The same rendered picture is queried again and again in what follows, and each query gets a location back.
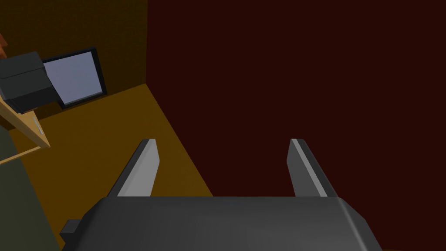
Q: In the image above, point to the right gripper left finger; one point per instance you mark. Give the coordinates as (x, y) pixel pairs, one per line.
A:
(139, 174)

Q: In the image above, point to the dark grey box appliance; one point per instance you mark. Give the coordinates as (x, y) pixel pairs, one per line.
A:
(24, 82)

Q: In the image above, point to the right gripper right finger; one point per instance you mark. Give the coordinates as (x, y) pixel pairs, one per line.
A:
(306, 174)

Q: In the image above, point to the light wooden cabinet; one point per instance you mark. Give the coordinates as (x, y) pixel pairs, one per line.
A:
(24, 129)

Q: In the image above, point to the black framed window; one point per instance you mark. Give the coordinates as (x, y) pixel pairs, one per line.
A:
(75, 76)

